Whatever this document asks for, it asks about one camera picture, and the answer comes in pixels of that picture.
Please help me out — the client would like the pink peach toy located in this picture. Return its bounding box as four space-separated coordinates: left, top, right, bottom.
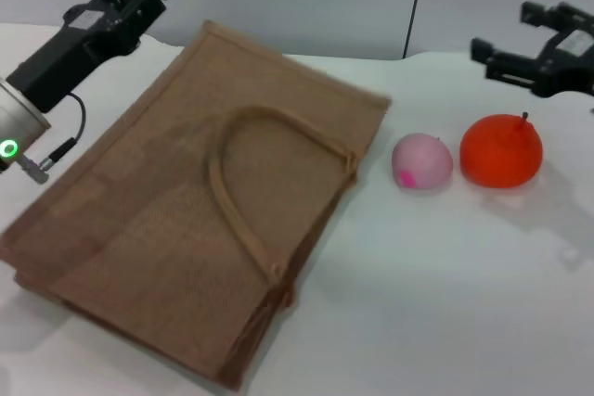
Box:
392 133 454 191

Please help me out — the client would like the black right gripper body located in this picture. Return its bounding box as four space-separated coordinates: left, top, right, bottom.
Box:
530 10 594 100

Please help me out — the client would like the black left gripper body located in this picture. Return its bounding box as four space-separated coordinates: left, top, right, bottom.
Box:
6 0 168 114

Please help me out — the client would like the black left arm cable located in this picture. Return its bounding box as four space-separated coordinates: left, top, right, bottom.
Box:
18 93 89 183

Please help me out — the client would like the orange persimmon toy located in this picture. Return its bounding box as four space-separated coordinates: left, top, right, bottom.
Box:
458 111 544 190

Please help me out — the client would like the brown jute handbag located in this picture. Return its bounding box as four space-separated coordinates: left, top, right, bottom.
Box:
0 19 394 392

